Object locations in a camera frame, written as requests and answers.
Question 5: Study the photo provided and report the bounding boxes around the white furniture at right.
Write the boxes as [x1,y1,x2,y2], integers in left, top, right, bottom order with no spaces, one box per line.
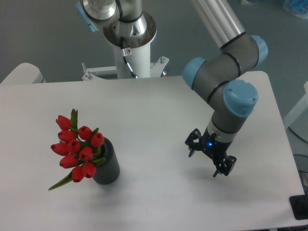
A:
[282,82,308,129]

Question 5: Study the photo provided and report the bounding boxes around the black device at table edge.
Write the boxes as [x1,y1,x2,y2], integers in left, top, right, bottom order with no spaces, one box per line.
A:
[289,195,308,220]

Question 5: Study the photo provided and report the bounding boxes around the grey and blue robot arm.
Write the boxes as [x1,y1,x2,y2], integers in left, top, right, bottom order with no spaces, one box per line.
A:
[76,0,268,175]

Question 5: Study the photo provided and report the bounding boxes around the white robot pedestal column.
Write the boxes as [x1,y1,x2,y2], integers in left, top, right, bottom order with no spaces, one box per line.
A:
[103,12,157,77]

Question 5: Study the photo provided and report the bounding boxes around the dark grey ribbed vase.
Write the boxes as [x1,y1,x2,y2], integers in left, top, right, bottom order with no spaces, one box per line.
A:
[93,138,120,185]

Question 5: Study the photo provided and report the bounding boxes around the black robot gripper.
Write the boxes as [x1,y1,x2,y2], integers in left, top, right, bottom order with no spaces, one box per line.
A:
[185,128,237,178]

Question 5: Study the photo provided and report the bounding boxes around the white rounded furniture at left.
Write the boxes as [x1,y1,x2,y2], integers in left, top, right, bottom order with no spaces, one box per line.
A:
[0,63,46,85]

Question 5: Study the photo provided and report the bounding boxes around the red tulip bouquet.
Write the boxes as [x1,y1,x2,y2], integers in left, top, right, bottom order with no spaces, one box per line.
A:
[49,109,107,191]

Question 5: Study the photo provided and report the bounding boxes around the white metal base frame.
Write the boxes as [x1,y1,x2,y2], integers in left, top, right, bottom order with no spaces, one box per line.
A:
[81,56,170,81]

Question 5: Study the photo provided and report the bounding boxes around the blue plastic bag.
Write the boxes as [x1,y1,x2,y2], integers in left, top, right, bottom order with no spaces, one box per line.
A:
[283,0,308,19]

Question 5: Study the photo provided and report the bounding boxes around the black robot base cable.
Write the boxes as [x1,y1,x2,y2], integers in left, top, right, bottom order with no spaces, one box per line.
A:
[119,36,139,79]

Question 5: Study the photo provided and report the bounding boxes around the black cables at right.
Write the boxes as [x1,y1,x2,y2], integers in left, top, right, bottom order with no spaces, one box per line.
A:
[287,125,308,195]

